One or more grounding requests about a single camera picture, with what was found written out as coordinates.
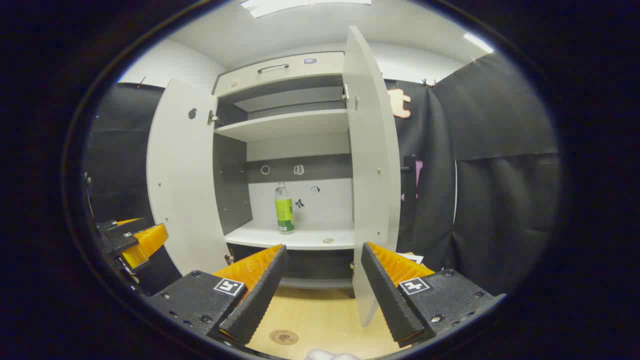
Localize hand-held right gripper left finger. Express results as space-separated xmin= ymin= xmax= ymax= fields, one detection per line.
xmin=142 ymin=244 xmax=289 ymax=347

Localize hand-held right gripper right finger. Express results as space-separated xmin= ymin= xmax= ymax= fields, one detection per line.
xmin=361 ymin=242 xmax=506 ymax=349

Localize round brown coaster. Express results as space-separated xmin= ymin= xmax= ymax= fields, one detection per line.
xmin=269 ymin=329 xmax=300 ymax=346

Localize white cabinet door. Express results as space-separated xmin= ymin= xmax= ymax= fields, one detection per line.
xmin=146 ymin=77 xmax=236 ymax=277
xmin=342 ymin=26 xmax=402 ymax=328

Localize green label plastic bottle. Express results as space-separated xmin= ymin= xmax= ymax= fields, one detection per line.
xmin=274 ymin=182 xmax=296 ymax=233

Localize white cabinet shelf board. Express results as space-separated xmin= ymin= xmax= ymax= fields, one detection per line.
xmin=225 ymin=222 xmax=356 ymax=251
xmin=214 ymin=109 xmax=350 ymax=143

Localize black backdrop cloth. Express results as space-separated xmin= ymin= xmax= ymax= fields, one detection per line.
xmin=82 ymin=50 xmax=561 ymax=297

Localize cabinet drawer with black handle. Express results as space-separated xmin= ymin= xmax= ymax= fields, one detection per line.
xmin=215 ymin=51 xmax=346 ymax=98

